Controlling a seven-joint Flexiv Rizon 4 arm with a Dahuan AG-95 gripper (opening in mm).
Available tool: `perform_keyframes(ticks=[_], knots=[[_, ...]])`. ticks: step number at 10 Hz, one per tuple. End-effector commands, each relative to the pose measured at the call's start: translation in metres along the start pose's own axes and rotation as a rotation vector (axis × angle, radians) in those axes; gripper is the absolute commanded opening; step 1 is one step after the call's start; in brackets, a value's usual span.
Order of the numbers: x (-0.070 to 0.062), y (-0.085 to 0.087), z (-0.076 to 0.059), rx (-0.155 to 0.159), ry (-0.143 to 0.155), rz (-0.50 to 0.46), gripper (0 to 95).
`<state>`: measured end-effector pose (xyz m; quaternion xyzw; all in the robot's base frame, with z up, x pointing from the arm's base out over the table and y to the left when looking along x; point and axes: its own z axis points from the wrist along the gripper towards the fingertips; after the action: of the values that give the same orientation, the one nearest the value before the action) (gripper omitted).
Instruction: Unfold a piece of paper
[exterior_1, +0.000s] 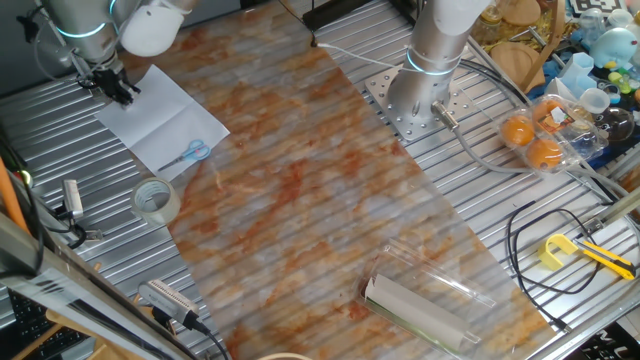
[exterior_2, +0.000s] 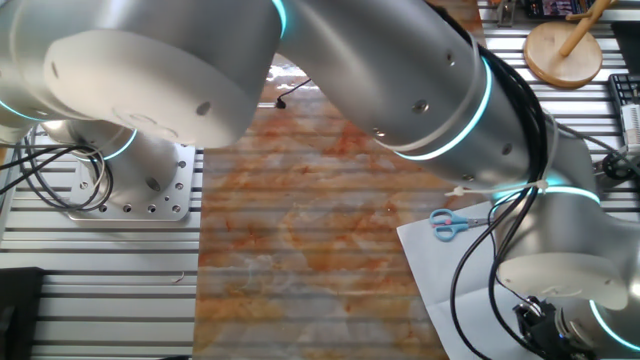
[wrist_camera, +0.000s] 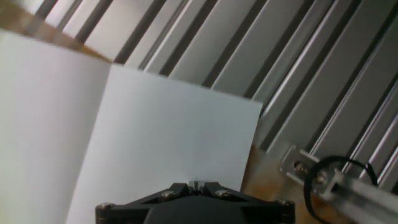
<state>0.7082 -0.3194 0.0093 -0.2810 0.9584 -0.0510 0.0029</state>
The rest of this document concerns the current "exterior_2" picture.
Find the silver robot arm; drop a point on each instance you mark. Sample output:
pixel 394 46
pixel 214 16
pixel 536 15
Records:
pixel 375 75

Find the orange marble pattern mat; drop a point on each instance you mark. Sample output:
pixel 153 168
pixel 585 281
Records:
pixel 300 225

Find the white paper sheet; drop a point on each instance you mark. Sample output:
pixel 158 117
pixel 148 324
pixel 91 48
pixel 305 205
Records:
pixel 450 280

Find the black box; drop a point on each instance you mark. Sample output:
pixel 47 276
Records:
pixel 20 315

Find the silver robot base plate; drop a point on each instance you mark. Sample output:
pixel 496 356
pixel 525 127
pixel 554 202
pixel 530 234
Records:
pixel 182 180

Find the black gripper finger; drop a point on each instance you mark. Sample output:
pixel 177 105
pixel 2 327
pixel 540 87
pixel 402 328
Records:
pixel 525 310

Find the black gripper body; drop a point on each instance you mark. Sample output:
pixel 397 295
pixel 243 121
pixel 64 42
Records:
pixel 547 332

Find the small metal bracket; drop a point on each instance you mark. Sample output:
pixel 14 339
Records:
pixel 506 12

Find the black keyboard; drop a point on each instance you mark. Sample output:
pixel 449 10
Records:
pixel 622 87

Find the wooden stand with round base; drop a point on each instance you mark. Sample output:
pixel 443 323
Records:
pixel 565 60

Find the silver ribbed device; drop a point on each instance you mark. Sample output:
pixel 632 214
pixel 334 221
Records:
pixel 631 125

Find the dark printed box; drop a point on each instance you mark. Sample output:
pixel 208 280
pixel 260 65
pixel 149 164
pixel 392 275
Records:
pixel 555 7

